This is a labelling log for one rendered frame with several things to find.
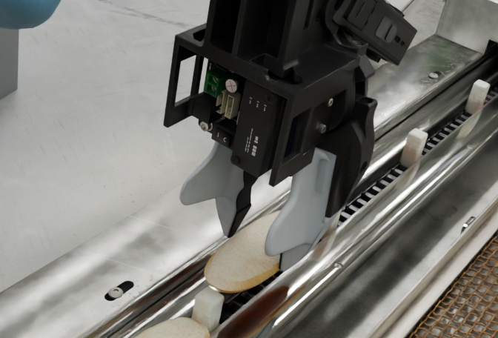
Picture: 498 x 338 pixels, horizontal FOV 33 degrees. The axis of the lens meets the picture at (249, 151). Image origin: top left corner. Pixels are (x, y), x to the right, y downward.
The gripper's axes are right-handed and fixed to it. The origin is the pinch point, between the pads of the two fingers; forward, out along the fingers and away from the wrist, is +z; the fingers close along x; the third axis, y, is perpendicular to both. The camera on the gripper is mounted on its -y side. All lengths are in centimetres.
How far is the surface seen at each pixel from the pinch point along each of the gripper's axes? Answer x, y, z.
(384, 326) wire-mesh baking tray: 9.6, 2.5, -0.5
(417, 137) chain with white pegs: 0.3, -22.2, 2.2
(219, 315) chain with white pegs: 0.7, 4.7, 3.5
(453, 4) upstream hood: -7.7, -45.2, -0.8
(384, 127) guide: -3.0, -23.1, 3.3
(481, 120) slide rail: 1.9, -33.6, 4.2
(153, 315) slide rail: -2.4, 7.1, 4.1
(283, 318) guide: 3.8, 2.7, 2.9
